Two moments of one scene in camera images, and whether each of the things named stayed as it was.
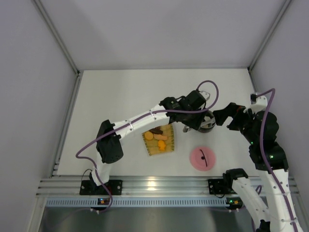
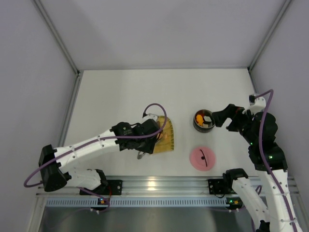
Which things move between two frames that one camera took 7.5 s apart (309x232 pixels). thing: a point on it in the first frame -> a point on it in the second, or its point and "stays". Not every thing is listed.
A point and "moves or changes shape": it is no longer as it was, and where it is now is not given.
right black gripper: (228, 113) stays
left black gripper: (193, 121) -> (152, 136)
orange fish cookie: (161, 144) moves or changes shape
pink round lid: (203, 158) stays
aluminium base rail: (150, 186) stays
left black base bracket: (88, 187) stays
